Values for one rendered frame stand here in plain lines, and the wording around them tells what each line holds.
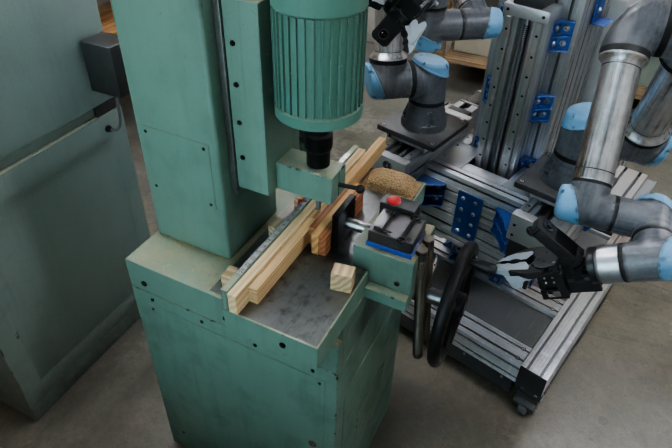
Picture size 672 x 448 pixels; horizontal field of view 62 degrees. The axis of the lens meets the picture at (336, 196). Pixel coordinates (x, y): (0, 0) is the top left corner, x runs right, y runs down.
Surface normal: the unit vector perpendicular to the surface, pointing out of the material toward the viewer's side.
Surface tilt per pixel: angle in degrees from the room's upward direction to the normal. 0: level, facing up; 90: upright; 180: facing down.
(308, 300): 0
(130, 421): 0
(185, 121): 90
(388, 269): 90
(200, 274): 0
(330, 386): 90
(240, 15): 90
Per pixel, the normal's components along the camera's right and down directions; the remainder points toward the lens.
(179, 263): 0.02, -0.80
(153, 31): -0.44, 0.52
